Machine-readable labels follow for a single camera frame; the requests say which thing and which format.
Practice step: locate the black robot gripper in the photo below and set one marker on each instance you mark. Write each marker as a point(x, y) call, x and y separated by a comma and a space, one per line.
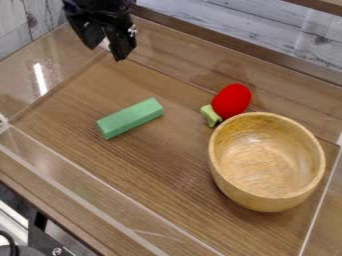
point(87, 15)

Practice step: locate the light wooden bowl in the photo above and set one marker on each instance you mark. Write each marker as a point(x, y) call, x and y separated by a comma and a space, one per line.
point(266, 160)

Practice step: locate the black table leg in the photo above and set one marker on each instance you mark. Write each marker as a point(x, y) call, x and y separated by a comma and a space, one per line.
point(36, 226)

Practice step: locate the clear acrylic corner bracket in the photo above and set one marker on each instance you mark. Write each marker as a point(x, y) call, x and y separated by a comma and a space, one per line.
point(104, 44)

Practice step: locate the green rectangular block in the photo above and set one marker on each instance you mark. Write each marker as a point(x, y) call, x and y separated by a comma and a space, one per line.
point(128, 118)

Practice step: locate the clear acrylic front barrier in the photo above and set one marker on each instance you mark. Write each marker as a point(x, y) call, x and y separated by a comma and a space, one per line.
point(115, 225)

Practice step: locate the small green block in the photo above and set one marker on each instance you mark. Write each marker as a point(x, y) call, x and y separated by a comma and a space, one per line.
point(211, 117)

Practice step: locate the red plush ball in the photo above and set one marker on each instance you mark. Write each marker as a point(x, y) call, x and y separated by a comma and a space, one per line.
point(231, 101)

